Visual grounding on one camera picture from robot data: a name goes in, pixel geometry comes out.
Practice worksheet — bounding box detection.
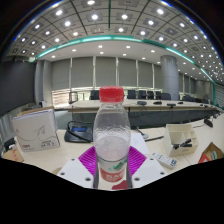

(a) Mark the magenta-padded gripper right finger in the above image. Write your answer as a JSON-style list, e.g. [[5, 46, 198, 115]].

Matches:
[[124, 146, 168, 190]]

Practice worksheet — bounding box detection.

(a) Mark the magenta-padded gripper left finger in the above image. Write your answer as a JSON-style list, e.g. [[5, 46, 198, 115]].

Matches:
[[56, 146, 100, 189]]

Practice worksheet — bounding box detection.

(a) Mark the clear water bottle red cap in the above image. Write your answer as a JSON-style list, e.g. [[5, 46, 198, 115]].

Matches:
[[92, 85, 132, 184]]

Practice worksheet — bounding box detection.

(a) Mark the white remote control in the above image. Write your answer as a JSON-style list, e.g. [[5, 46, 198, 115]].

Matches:
[[150, 152, 179, 170]]

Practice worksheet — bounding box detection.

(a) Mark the black marker pen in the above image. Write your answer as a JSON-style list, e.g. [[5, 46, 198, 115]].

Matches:
[[172, 138, 193, 150]]

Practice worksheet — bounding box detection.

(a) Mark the beige open organizer box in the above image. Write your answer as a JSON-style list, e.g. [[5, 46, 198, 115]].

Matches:
[[165, 122, 200, 157]]

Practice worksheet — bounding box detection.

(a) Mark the white cardboard box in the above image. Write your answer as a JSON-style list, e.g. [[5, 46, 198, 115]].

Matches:
[[12, 107, 62, 153]]

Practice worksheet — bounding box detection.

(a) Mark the long curved conference desk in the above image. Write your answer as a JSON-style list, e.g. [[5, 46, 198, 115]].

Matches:
[[54, 99, 218, 130]]

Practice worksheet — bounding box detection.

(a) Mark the brown cardboard box red side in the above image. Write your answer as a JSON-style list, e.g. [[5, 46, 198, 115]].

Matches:
[[198, 142, 224, 164]]

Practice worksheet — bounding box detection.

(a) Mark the black power strip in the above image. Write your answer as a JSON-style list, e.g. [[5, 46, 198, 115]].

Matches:
[[2, 137, 16, 152]]

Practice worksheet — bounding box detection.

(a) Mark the row of black office chairs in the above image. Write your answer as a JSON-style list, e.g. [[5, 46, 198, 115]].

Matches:
[[89, 89, 201, 103]]

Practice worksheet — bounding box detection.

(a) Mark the group of ceiling lights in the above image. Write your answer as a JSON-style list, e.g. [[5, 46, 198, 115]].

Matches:
[[13, 0, 224, 78]]

